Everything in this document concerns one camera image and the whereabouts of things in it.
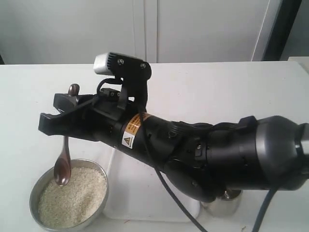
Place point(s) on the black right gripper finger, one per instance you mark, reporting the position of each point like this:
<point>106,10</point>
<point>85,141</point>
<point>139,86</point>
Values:
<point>68,103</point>

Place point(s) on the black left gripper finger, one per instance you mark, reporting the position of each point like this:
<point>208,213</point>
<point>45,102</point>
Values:
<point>69,122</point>

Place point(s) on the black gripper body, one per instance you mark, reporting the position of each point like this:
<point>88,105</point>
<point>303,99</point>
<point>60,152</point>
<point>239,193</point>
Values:
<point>144,137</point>

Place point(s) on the brown wooden spoon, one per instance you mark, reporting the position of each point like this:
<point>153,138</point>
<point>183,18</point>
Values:
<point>62,168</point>

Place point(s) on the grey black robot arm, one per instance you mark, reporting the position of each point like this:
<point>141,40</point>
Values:
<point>201,160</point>

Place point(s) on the uncooked white rice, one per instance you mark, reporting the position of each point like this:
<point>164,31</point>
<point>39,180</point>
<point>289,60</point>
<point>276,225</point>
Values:
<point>72,204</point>

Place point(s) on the steel bowl of rice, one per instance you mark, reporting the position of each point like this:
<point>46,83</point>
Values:
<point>42,183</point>

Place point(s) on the white cabinet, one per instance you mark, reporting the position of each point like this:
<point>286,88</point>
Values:
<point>158,31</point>

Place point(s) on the white rectangular tray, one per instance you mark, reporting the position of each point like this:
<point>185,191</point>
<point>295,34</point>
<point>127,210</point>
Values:
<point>136,193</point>

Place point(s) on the small steel cup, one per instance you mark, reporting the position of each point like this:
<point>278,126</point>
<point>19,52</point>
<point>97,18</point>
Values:
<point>225,205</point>

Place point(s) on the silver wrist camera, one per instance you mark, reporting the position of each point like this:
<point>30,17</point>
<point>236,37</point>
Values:
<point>130,72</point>

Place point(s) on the dark vertical post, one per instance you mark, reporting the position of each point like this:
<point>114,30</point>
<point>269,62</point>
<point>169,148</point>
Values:
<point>289,36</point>

